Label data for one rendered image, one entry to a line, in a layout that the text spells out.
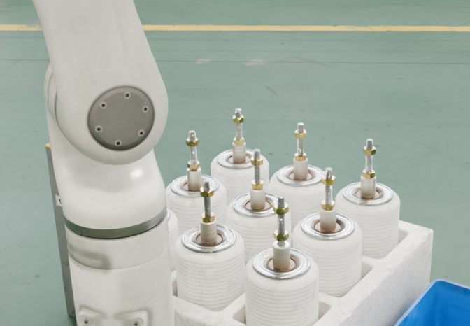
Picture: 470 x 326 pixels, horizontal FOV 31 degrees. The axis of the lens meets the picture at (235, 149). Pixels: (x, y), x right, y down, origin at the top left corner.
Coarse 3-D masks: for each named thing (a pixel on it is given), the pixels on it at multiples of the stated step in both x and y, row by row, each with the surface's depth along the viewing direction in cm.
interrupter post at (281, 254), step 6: (276, 246) 108; (282, 246) 108; (288, 246) 108; (276, 252) 108; (282, 252) 108; (288, 252) 108; (276, 258) 108; (282, 258) 108; (288, 258) 109; (276, 264) 109; (282, 264) 108; (288, 264) 109
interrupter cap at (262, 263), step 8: (272, 248) 113; (256, 256) 111; (264, 256) 111; (272, 256) 111; (296, 256) 111; (304, 256) 111; (256, 264) 109; (264, 264) 109; (272, 264) 110; (296, 264) 109; (304, 264) 109; (256, 272) 108; (264, 272) 107; (272, 272) 107; (280, 272) 107; (288, 272) 107; (296, 272) 107; (304, 272) 107; (280, 280) 106
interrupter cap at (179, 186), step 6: (174, 180) 132; (180, 180) 132; (186, 180) 133; (210, 180) 132; (216, 180) 132; (174, 186) 131; (180, 186) 131; (186, 186) 131; (216, 186) 130; (174, 192) 129; (180, 192) 129; (186, 192) 129; (192, 192) 129; (198, 192) 129
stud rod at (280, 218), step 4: (280, 196) 106; (284, 196) 106; (280, 200) 105; (284, 200) 106; (280, 204) 106; (284, 204) 106; (280, 216) 106; (284, 216) 107; (280, 220) 107; (284, 220) 107; (280, 224) 107; (284, 224) 107; (280, 228) 107; (284, 228) 107; (280, 232) 107; (284, 232) 107; (280, 244) 108; (284, 244) 108
